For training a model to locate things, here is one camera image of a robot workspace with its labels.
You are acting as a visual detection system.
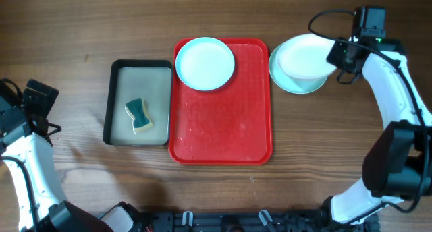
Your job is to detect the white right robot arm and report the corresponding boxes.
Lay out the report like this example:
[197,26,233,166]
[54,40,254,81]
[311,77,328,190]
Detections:
[323,38,431,227]

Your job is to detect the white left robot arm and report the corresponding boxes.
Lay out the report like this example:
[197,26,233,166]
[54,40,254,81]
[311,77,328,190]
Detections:
[1,78,134,232]

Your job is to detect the green yellow sponge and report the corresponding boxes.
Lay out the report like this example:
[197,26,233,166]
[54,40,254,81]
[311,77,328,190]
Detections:
[125,98,153,134]

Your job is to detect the light green bottom plate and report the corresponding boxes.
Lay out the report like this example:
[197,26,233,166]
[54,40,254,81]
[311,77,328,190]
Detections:
[269,45,327,94]

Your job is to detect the red plastic tray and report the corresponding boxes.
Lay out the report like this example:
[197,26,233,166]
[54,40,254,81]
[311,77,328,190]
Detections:
[168,38,273,165]

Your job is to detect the white plate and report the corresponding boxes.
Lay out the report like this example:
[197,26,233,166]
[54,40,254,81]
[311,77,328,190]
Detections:
[276,34,336,80]

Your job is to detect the light blue top plate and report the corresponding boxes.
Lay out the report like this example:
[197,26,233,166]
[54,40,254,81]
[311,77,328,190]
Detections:
[175,37,236,91]

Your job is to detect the black water basin tray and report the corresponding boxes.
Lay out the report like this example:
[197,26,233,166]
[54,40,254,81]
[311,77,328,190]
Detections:
[103,59,173,146]

